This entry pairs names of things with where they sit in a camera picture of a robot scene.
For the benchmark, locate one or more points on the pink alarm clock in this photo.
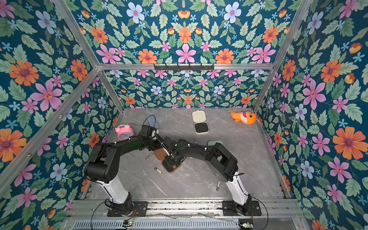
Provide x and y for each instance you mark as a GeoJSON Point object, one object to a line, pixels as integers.
{"type": "Point", "coordinates": [124, 132]}

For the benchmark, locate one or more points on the black hook rail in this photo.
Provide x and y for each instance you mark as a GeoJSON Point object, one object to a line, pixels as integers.
{"type": "Point", "coordinates": [183, 67]}

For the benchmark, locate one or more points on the cream clipper case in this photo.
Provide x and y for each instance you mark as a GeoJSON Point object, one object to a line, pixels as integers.
{"type": "Point", "coordinates": [200, 122]}

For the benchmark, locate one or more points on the brown clipper case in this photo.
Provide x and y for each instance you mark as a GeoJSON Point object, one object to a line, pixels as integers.
{"type": "Point", "coordinates": [160, 154]}

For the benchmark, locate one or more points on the aluminium front rail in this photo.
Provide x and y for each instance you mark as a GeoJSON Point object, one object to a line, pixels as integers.
{"type": "Point", "coordinates": [211, 208]}

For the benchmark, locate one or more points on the mint green clipper case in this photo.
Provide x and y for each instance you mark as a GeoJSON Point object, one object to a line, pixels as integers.
{"type": "Point", "coordinates": [214, 142]}

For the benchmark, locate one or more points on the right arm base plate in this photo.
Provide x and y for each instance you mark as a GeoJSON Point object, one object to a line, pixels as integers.
{"type": "Point", "coordinates": [230, 208]}

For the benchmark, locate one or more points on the orange clownfish plush toy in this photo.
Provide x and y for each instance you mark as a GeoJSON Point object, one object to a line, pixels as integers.
{"type": "Point", "coordinates": [245, 117]}

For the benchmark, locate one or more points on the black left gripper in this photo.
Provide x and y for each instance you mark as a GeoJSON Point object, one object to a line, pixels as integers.
{"type": "Point", "coordinates": [159, 142]}

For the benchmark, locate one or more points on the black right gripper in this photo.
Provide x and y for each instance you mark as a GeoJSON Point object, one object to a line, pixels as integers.
{"type": "Point", "coordinates": [173, 160]}

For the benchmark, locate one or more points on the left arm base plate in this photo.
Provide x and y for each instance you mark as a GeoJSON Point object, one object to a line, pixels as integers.
{"type": "Point", "coordinates": [128, 209]}

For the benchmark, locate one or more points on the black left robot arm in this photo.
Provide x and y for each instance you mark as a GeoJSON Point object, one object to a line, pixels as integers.
{"type": "Point", "coordinates": [103, 166]}

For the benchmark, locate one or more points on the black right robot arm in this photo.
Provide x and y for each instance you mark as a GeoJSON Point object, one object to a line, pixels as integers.
{"type": "Point", "coordinates": [220, 161]}

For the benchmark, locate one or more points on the blue denim pouch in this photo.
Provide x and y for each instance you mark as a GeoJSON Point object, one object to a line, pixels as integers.
{"type": "Point", "coordinates": [151, 120]}

